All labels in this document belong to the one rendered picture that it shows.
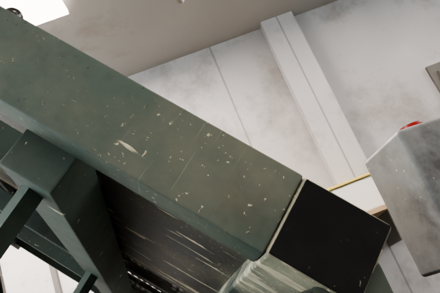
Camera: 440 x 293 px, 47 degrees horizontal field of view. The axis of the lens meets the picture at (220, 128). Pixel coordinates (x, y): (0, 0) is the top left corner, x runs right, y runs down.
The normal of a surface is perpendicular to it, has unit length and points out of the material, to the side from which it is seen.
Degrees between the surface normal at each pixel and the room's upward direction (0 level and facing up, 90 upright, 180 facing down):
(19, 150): 90
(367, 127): 90
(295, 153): 90
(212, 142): 90
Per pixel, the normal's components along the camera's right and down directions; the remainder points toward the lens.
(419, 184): -0.93, 0.28
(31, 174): 0.11, -0.41
